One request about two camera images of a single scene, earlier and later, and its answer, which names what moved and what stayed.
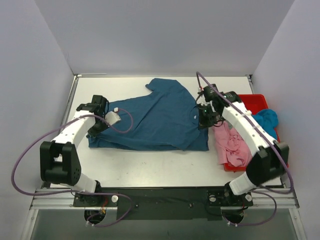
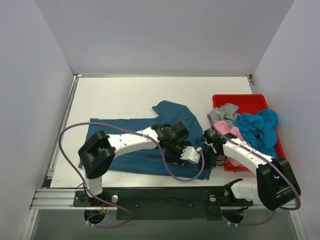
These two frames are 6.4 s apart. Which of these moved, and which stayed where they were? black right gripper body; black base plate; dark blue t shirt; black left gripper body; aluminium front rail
Moved: black right gripper body; dark blue t shirt; black left gripper body
Stayed: black base plate; aluminium front rail
